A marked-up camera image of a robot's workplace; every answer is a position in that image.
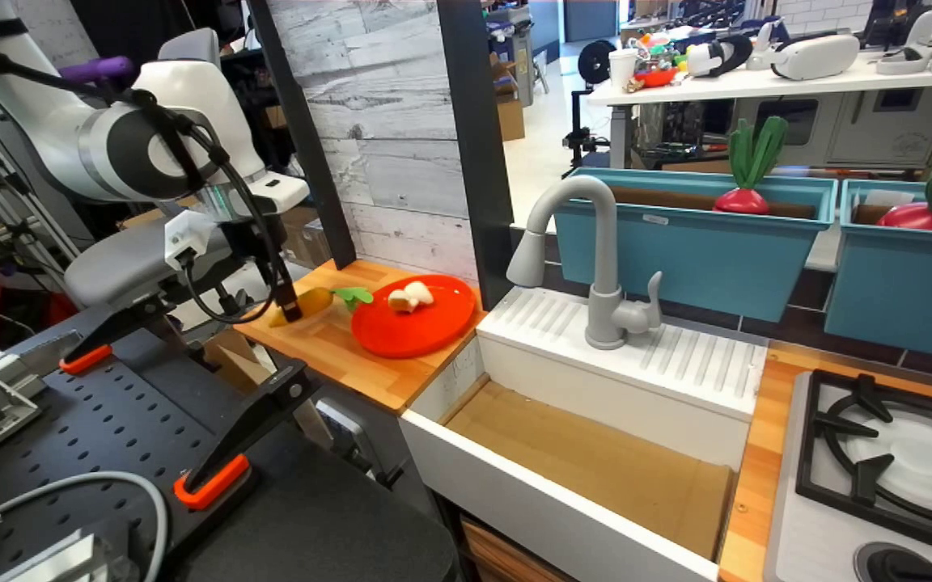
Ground blue planter bin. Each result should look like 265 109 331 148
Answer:
823 176 932 368
554 164 840 328

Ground white VR headset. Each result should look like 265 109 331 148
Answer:
768 30 864 85

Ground wooden butcher block counter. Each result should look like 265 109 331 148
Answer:
233 255 487 417

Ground white desk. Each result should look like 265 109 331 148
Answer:
591 52 932 173

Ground white toy sink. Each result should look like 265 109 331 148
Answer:
397 284 770 582

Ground toy gas stove black grates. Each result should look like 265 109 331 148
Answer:
768 368 932 582

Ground grey toy faucet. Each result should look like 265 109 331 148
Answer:
506 173 667 354

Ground black clamp orange handle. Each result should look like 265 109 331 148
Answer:
54 300 168 380
171 363 314 513

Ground black disc stand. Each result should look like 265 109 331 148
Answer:
562 40 616 176

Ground red round plate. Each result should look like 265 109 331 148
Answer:
350 272 483 363

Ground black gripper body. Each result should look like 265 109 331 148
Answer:
229 204 289 280

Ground colourful toys pile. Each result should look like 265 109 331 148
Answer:
623 30 709 94

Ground grey chair seat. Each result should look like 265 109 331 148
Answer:
59 220 239 312

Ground grey cable hose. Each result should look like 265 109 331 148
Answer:
0 469 171 582

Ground wooden stove counter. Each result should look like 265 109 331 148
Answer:
714 339 932 582

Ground black frame post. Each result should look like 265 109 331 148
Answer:
243 0 360 272
434 0 517 313

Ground purple handle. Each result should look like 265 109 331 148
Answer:
59 54 136 92

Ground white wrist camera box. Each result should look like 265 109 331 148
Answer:
157 207 233 272

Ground yellow carrot plush green leaves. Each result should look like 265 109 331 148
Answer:
296 280 375 320

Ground white wood-grain backdrop panel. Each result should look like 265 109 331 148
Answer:
265 0 480 288

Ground white mushroom plush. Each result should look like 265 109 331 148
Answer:
386 278 435 318

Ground black pegboard robot table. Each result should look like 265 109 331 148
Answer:
0 312 461 582

